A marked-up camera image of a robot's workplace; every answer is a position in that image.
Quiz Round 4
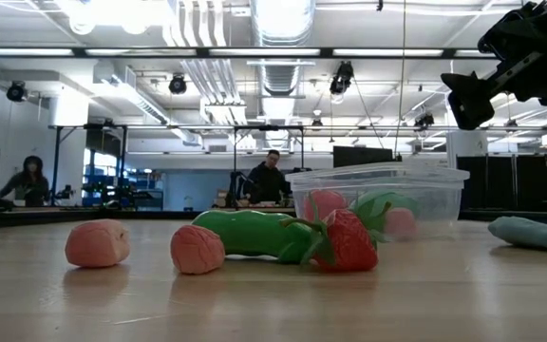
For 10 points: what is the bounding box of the black room partition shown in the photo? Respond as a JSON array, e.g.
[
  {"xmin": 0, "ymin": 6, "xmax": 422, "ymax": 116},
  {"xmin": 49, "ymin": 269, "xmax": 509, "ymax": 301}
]
[{"xmin": 456, "ymin": 146, "xmax": 547, "ymax": 213}]

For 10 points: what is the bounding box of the teal folded cloth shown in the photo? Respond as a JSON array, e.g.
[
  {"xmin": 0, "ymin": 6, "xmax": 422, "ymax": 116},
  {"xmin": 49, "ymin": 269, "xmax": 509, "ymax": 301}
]
[{"xmin": 486, "ymin": 216, "xmax": 547, "ymax": 255}]

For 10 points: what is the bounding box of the person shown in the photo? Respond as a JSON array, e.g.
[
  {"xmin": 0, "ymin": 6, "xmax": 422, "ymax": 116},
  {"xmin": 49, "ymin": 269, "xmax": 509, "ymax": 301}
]
[
  {"xmin": 0, "ymin": 155, "xmax": 51, "ymax": 208},
  {"xmin": 242, "ymin": 149, "xmax": 294, "ymax": 205}
]

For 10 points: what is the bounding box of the green toy cucumber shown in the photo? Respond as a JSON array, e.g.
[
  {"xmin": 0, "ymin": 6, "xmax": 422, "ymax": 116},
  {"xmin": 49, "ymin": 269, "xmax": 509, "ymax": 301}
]
[{"xmin": 191, "ymin": 209, "xmax": 320, "ymax": 265}]

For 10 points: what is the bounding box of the black ceiling spotlight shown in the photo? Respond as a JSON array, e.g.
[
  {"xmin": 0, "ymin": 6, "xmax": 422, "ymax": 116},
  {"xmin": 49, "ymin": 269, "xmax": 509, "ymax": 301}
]
[
  {"xmin": 329, "ymin": 60, "xmax": 355, "ymax": 96},
  {"xmin": 6, "ymin": 80, "xmax": 28, "ymax": 103},
  {"xmin": 168, "ymin": 73, "xmax": 188, "ymax": 96}
]

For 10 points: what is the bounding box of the black computer monitor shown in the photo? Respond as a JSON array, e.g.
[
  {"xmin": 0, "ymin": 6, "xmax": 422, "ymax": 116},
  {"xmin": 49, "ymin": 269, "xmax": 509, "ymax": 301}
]
[{"xmin": 332, "ymin": 145, "xmax": 395, "ymax": 168}]

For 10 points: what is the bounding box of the clear plastic tupperware container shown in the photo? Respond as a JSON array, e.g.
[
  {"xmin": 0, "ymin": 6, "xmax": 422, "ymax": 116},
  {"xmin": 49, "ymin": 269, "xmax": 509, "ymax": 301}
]
[{"xmin": 284, "ymin": 161, "xmax": 471, "ymax": 238}]

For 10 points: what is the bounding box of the pink toy fruit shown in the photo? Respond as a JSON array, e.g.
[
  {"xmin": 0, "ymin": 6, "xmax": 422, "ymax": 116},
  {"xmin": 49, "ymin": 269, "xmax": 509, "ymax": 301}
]
[
  {"xmin": 383, "ymin": 207, "xmax": 418, "ymax": 241},
  {"xmin": 169, "ymin": 224, "xmax": 227, "ymax": 276},
  {"xmin": 64, "ymin": 218, "xmax": 132, "ymax": 269}
]

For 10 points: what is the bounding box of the silver ventilation duct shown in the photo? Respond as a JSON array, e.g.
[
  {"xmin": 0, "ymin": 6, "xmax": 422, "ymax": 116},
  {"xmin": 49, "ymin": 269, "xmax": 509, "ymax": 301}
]
[{"xmin": 249, "ymin": 0, "xmax": 317, "ymax": 99}]

